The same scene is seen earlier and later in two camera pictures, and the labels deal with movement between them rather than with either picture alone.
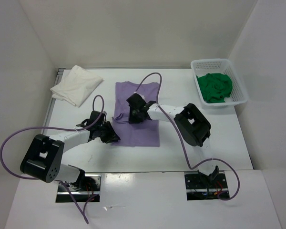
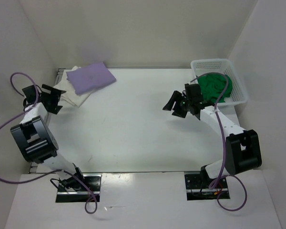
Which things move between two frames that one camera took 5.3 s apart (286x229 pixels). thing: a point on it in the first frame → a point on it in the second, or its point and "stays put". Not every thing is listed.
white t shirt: x=76 y=87 stays put
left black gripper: x=112 y=136 → x=55 y=92
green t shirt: x=215 y=87 stays put
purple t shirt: x=144 y=133 → x=85 y=78
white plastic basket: x=221 y=66 stays put
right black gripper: x=132 y=119 → x=168 y=106
